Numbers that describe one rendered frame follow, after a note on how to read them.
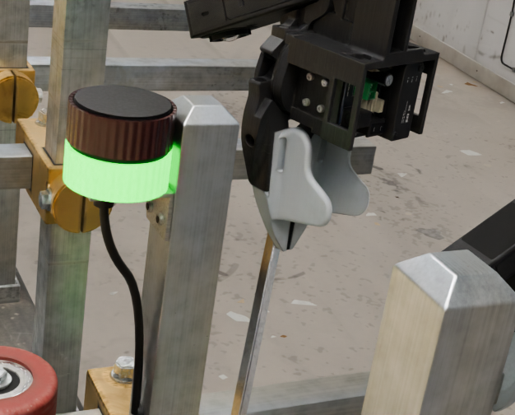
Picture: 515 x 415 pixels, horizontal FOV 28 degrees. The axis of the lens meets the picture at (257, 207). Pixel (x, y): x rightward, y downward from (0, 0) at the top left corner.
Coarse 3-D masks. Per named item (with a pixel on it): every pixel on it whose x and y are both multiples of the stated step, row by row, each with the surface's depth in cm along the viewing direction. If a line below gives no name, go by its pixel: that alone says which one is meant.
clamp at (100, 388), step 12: (96, 372) 74; (108, 372) 75; (96, 384) 73; (108, 384) 73; (120, 384) 74; (96, 396) 73; (108, 396) 72; (120, 396) 72; (84, 408) 76; (108, 408) 71; (120, 408) 71
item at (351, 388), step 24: (288, 384) 78; (312, 384) 79; (336, 384) 79; (360, 384) 80; (96, 408) 72; (216, 408) 74; (264, 408) 75; (288, 408) 76; (312, 408) 77; (336, 408) 78; (360, 408) 79
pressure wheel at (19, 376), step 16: (0, 352) 68; (16, 352) 69; (0, 368) 66; (16, 368) 68; (32, 368) 67; (48, 368) 68; (0, 384) 65; (16, 384) 66; (32, 384) 66; (48, 384) 66; (0, 400) 64; (16, 400) 64; (32, 400) 64; (48, 400) 65
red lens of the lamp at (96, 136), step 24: (72, 96) 57; (72, 120) 56; (96, 120) 55; (120, 120) 54; (144, 120) 55; (168, 120) 56; (72, 144) 56; (96, 144) 55; (120, 144) 55; (144, 144) 55; (168, 144) 57
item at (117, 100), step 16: (80, 96) 57; (96, 96) 57; (112, 96) 57; (128, 96) 58; (144, 96) 58; (160, 96) 59; (96, 112) 55; (112, 112) 55; (128, 112) 55; (144, 112) 56; (160, 112) 56; (112, 160) 55; (144, 160) 56; (160, 208) 60; (160, 224) 60; (112, 240) 60; (112, 256) 61; (128, 272) 61
